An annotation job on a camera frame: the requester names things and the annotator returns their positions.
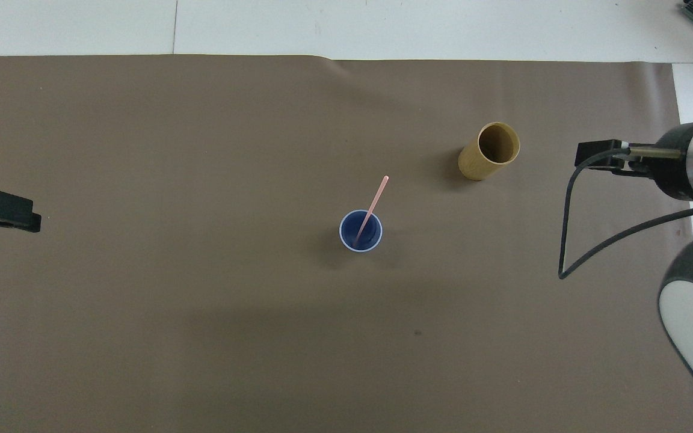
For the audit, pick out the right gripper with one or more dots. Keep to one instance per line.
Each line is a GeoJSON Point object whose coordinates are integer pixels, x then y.
{"type": "Point", "coordinates": [674, 174]}

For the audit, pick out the pink chopstick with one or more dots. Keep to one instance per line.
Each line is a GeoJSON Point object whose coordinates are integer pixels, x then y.
{"type": "Point", "coordinates": [377, 199]}

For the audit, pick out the blue cup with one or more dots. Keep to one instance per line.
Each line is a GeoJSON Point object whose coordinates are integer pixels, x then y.
{"type": "Point", "coordinates": [361, 236]}

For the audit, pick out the yellow-brown cylinder holder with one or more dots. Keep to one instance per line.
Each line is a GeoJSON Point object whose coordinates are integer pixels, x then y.
{"type": "Point", "coordinates": [476, 163]}

